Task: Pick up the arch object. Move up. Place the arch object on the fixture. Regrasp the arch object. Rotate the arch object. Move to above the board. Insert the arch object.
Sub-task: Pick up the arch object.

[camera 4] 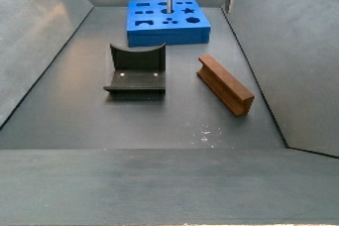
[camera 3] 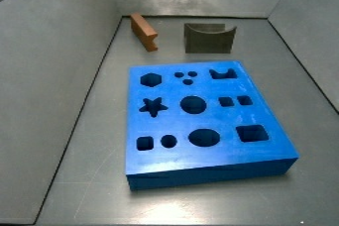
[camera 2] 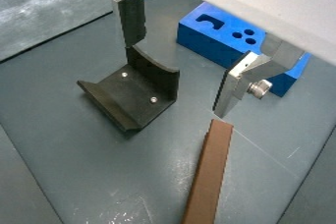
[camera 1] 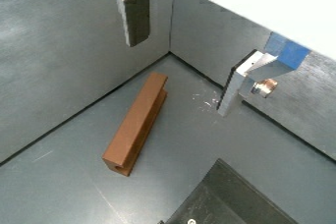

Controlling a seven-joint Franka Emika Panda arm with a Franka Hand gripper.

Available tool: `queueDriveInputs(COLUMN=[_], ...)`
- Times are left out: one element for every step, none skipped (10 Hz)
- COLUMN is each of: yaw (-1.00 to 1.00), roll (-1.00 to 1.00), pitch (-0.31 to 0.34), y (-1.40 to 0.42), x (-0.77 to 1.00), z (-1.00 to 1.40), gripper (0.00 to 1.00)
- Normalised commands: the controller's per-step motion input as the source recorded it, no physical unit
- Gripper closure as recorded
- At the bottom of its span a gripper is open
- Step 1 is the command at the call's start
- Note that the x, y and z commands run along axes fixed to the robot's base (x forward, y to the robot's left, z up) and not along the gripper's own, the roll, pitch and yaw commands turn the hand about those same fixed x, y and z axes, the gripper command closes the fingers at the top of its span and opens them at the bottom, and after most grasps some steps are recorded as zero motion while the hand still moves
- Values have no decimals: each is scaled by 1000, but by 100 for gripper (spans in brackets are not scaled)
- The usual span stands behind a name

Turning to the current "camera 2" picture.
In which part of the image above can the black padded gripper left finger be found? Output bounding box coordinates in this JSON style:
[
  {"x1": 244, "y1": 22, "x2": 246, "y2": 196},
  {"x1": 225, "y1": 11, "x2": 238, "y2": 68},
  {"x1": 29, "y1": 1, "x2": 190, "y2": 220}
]
[{"x1": 112, "y1": 0, "x2": 145, "y2": 47}]

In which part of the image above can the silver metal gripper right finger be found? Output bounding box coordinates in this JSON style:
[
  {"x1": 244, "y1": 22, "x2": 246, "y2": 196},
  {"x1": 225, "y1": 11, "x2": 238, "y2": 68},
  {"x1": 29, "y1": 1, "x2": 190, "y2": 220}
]
[{"x1": 212, "y1": 33, "x2": 304, "y2": 118}]

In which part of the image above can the black curved fixture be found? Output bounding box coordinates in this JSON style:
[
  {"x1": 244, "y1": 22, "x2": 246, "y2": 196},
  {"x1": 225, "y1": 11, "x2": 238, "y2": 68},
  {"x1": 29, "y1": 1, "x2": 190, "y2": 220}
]
[{"x1": 77, "y1": 46, "x2": 180, "y2": 132}]

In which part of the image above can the blue shape sorting block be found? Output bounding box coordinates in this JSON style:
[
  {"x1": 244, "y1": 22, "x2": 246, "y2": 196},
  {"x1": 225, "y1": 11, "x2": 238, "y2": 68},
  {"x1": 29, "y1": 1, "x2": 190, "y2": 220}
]
[{"x1": 176, "y1": 1, "x2": 312, "y2": 98}]

